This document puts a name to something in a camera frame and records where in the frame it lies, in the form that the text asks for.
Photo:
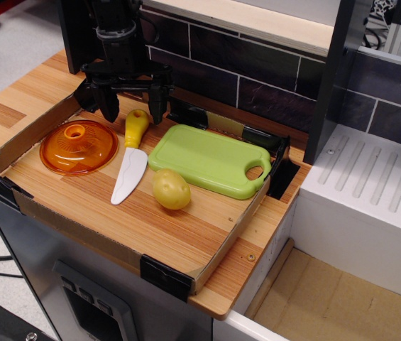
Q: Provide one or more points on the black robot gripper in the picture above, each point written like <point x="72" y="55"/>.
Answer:
<point x="127" y="68"/>

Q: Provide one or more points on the yellow handled white toy knife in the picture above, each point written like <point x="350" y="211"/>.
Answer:
<point x="134" y="163"/>

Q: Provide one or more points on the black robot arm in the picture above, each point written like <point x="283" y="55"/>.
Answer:
<point x="115" y="13"/>

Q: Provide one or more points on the green plastic cutting board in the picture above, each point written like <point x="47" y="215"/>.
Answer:
<point x="212" y="161"/>

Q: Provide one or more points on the cardboard fence with black tape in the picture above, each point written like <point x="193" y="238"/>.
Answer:
<point x="212" y="240"/>

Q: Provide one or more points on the orange transparent pot lid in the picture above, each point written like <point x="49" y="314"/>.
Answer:
<point x="78" y="148"/>

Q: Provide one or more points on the yellow toy potato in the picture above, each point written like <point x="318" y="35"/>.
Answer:
<point x="170" y="189"/>

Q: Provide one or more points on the silver toy oven front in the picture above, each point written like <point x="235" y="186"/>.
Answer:
<point x="87" y="297"/>

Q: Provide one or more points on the white toy sink drainboard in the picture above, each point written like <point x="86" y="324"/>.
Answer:
<point x="348" y="212"/>

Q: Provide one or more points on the dark grey vertical post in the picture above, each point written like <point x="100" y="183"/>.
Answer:
<point x="347" y="37"/>

